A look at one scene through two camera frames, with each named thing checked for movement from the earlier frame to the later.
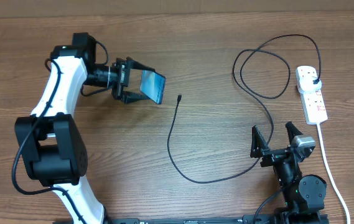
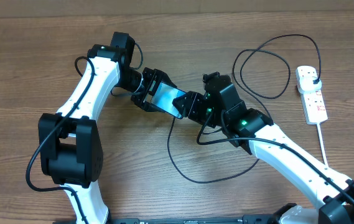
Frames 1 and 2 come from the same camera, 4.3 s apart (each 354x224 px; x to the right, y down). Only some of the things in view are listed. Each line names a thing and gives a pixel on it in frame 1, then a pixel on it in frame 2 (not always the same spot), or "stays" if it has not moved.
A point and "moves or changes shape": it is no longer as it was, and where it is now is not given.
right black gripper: x=271 y=156 -> x=195 y=102
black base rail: x=270 y=218 stays
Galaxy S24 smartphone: x=152 y=84 moves or changes shape
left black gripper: x=124 y=78 -> x=139 y=99
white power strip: x=315 y=112 stays
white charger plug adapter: x=310 y=84 stays
